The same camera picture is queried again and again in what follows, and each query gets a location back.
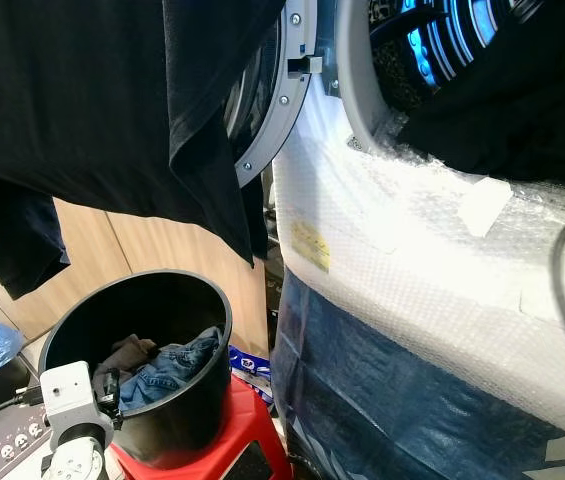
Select blue and white package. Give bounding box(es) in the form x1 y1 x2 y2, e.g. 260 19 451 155
226 344 275 388

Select grey round washer door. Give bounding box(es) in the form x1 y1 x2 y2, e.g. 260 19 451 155
224 0 320 189

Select large black hanging garment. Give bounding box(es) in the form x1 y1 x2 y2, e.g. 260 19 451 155
0 0 289 267

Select grey power strip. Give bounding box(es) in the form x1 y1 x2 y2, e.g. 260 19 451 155
0 400 55 480

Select black plastic bucket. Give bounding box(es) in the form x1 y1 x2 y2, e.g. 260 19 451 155
38 269 235 470

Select white tape strip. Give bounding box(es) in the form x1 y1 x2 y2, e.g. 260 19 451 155
458 177 514 239

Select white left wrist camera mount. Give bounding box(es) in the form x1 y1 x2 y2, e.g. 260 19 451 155
39 361 115 452

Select blue denim jeans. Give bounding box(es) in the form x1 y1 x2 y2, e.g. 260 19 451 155
120 327 226 412

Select brown cloth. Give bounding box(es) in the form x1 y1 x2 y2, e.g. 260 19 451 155
95 334 160 383

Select dark navy hanging garment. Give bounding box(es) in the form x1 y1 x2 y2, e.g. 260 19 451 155
0 163 71 300

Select bubble-wrapped white washing machine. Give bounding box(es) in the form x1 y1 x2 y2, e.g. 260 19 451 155
267 0 565 480

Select blue plastic tarp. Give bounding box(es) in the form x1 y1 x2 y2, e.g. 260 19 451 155
270 268 565 480

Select yellow washer label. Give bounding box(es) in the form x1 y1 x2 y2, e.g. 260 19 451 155
291 219 332 274

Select red plastic stool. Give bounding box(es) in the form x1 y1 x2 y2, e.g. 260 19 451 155
110 374 294 480

